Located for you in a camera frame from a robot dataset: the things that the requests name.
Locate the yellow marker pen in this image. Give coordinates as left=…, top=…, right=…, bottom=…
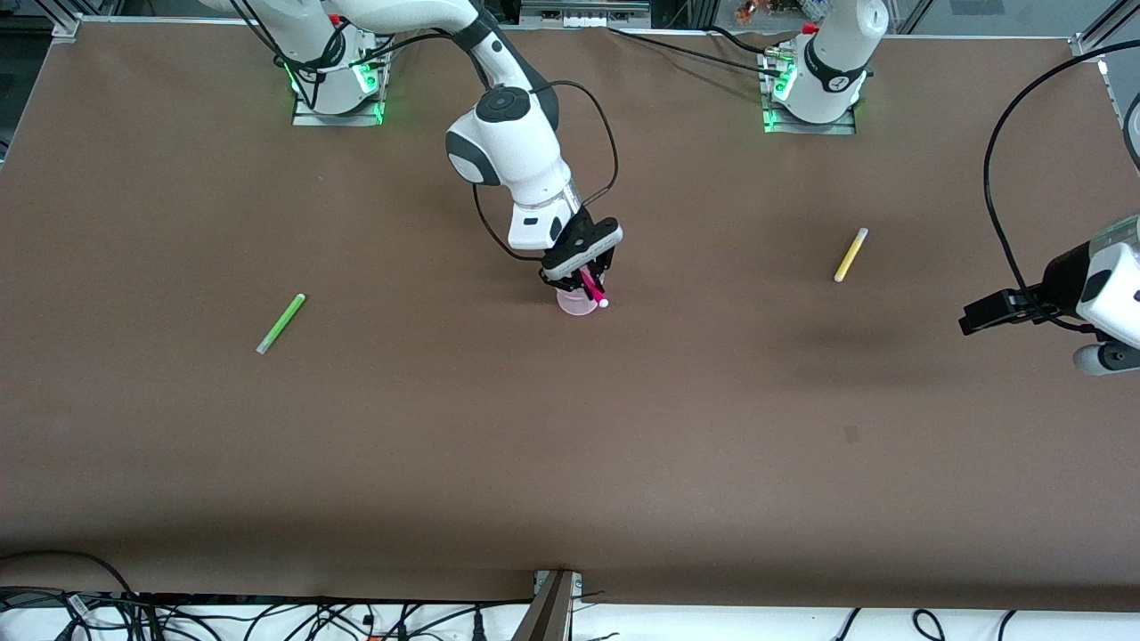
left=833, top=227, right=869, bottom=284

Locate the grey metal box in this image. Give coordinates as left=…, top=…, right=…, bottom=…
left=521, top=0, right=651, bottom=28

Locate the green marker pen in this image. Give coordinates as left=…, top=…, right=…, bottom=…
left=256, top=293, right=307, bottom=355

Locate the brown support beam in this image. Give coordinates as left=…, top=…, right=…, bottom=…
left=512, top=570, right=575, bottom=641

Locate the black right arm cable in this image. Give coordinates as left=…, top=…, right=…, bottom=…
left=472, top=80, right=620, bottom=264

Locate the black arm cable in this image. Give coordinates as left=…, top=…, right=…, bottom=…
left=982, top=40, right=1140, bottom=335
left=472, top=80, right=620, bottom=264

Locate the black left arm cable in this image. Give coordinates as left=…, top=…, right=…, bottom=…
left=982, top=40, right=1140, bottom=335

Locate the long black table cable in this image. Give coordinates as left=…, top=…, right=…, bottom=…
left=608, top=27, right=785, bottom=77

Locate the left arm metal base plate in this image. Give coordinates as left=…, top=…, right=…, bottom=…
left=761, top=53, right=858, bottom=136

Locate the aluminium frame profile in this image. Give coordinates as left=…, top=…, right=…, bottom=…
left=1073, top=0, right=1140, bottom=170

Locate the short black table cable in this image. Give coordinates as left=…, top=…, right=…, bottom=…
left=708, top=25, right=776, bottom=56

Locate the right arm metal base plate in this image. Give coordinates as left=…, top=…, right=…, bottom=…
left=292, top=67, right=386, bottom=127

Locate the metal beam bracket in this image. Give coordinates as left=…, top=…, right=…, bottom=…
left=533, top=570, right=584, bottom=599

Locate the black arched floor cable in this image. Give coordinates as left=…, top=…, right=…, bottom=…
left=0, top=549, right=139, bottom=599

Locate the black cable with white label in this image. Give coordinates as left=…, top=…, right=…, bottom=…
left=53, top=588, right=99, bottom=641

